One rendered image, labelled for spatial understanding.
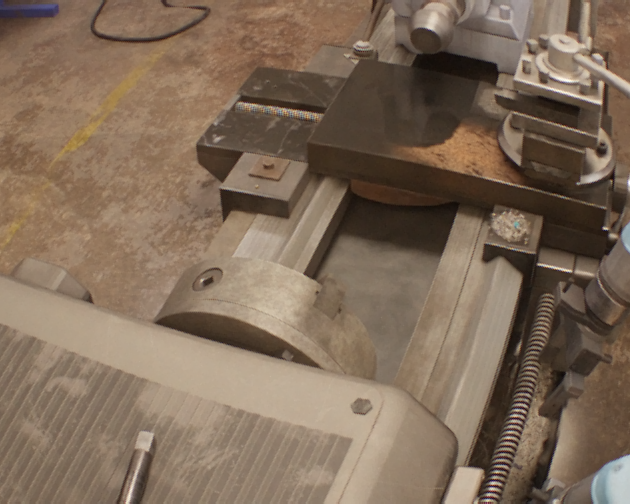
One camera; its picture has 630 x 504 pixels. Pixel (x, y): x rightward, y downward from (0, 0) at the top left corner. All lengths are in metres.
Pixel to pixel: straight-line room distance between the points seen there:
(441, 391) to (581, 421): 1.09
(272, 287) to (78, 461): 0.37
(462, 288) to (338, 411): 0.83
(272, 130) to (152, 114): 1.75
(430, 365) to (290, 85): 0.74
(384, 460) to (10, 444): 0.30
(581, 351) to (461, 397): 0.20
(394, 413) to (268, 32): 3.32
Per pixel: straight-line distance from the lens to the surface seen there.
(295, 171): 1.63
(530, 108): 1.47
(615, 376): 2.51
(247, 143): 1.71
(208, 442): 0.66
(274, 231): 1.58
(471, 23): 1.99
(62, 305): 0.79
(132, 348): 0.74
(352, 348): 0.96
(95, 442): 0.68
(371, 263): 1.68
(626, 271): 1.28
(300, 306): 0.94
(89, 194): 3.13
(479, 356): 1.37
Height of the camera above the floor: 1.88
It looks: 42 degrees down
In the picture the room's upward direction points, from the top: 3 degrees counter-clockwise
